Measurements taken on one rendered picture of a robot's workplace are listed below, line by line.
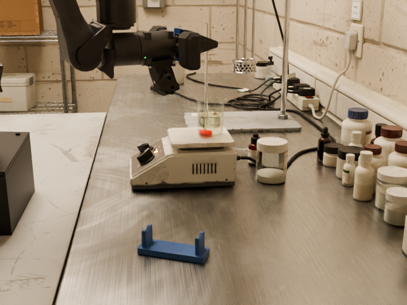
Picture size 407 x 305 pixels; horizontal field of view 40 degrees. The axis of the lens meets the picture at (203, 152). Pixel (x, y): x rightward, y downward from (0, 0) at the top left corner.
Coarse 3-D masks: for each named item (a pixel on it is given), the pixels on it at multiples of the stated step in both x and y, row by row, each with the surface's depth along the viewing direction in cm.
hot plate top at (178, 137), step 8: (176, 128) 113; (184, 128) 113; (192, 128) 113; (224, 128) 113; (168, 136) 109; (176, 136) 108; (184, 136) 108; (192, 136) 108; (224, 136) 108; (176, 144) 103; (184, 144) 103; (192, 144) 103; (200, 144) 103; (208, 144) 103; (216, 144) 103; (224, 144) 104; (232, 144) 104
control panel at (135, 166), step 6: (156, 144) 112; (162, 144) 110; (156, 150) 109; (162, 150) 107; (132, 156) 114; (156, 156) 105; (162, 156) 103; (132, 162) 110; (138, 162) 108; (150, 162) 104; (132, 168) 107; (138, 168) 105; (132, 174) 104
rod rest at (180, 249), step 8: (144, 232) 79; (152, 232) 82; (200, 232) 79; (144, 240) 80; (152, 240) 82; (160, 240) 82; (200, 240) 78; (144, 248) 80; (152, 248) 80; (160, 248) 80; (168, 248) 80; (176, 248) 80; (184, 248) 80; (192, 248) 80; (200, 248) 78; (208, 248) 80; (160, 256) 79; (168, 256) 79; (176, 256) 78; (184, 256) 78; (192, 256) 77; (200, 256) 77
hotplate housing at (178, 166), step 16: (160, 160) 103; (176, 160) 103; (192, 160) 103; (208, 160) 104; (224, 160) 104; (144, 176) 103; (160, 176) 103; (176, 176) 104; (192, 176) 104; (208, 176) 105; (224, 176) 105
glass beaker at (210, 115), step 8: (200, 96) 108; (208, 96) 109; (216, 96) 108; (200, 104) 105; (208, 104) 104; (216, 104) 104; (224, 104) 106; (200, 112) 105; (208, 112) 105; (216, 112) 105; (200, 120) 106; (208, 120) 105; (216, 120) 105; (200, 128) 106; (208, 128) 106; (216, 128) 106; (200, 136) 107; (208, 136) 106; (216, 136) 106
